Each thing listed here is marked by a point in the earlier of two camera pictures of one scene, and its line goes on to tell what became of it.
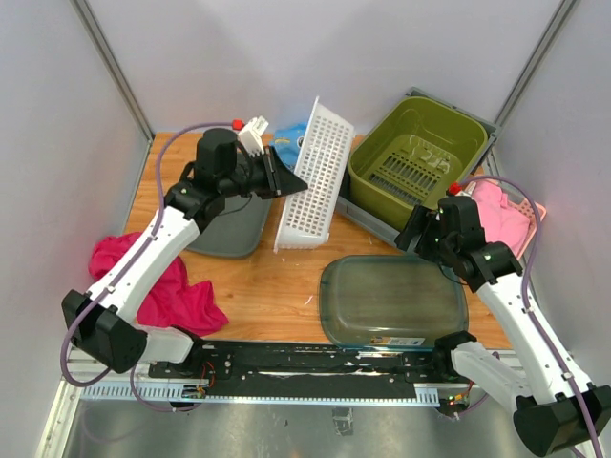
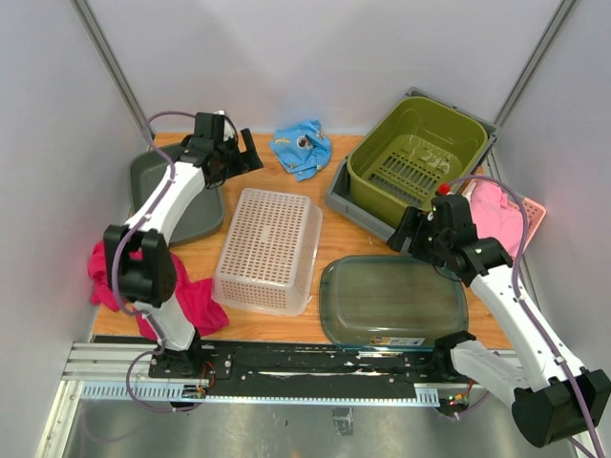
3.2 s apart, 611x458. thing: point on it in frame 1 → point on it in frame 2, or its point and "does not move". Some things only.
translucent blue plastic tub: (389, 301) does not move
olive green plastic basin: (411, 153) does not move
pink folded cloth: (501, 222) does not move
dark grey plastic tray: (237, 230) → (148, 168)
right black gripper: (417, 218) does not move
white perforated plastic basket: (308, 215) → (269, 256)
